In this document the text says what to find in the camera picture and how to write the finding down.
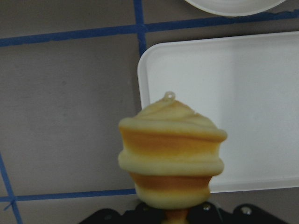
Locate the yellow ridged bread loaf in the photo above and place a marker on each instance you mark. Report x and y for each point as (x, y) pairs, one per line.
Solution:
(171, 152)

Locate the white rectangular tray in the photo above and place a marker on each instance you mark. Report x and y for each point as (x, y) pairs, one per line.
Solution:
(248, 86)

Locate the white round plate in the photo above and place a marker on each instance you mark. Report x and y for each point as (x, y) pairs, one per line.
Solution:
(234, 8)

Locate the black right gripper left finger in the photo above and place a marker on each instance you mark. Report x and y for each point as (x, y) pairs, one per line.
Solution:
(142, 214)

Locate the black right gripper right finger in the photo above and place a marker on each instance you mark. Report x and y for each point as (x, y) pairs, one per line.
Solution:
(208, 213)

